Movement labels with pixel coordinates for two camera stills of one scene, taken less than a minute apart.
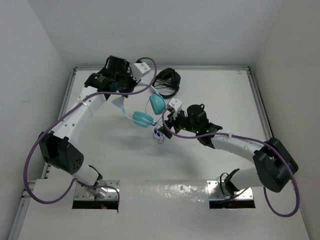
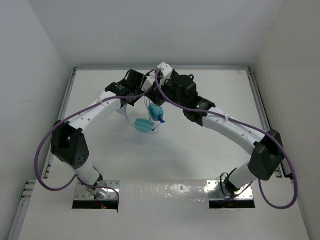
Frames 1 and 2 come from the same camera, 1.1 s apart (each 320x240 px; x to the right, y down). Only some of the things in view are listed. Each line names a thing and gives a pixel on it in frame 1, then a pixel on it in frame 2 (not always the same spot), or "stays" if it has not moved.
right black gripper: (172, 121) to (154, 95)
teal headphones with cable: (158, 132) to (161, 120)
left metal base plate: (84, 200) stays
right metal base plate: (219, 197) stays
